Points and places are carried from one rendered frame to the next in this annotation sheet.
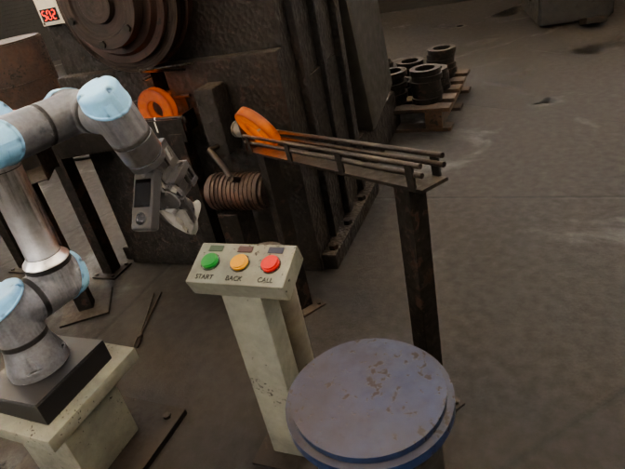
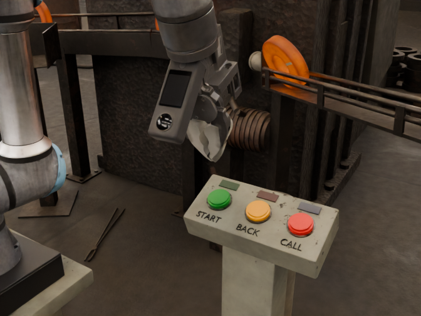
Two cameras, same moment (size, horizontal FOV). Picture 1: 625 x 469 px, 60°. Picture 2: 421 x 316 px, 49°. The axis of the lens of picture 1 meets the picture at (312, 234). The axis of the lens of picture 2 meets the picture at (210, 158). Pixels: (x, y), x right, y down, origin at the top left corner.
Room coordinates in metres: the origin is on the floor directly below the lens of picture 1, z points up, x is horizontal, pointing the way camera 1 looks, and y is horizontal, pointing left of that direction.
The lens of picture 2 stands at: (0.34, 0.20, 1.02)
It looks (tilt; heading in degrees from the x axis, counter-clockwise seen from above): 26 degrees down; 5
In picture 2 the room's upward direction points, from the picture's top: straight up
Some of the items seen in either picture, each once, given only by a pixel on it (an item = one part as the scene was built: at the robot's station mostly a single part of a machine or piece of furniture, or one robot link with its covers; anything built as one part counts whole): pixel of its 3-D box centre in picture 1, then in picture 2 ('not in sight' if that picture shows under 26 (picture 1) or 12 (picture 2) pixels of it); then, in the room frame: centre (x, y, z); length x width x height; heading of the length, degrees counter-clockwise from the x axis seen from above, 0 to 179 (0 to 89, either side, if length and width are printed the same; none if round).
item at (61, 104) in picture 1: (69, 113); not in sight; (0.98, 0.38, 0.99); 0.11 x 0.11 x 0.08; 52
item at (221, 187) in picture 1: (253, 241); (237, 183); (1.69, 0.21, 0.27); 0.22 x 0.13 x 0.53; 64
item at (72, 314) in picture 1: (46, 235); (29, 123); (1.93, 1.02, 0.36); 0.26 x 0.20 x 0.72; 99
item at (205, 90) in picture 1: (219, 118); (235, 47); (1.87, 0.23, 0.68); 0.11 x 0.08 x 0.24; 154
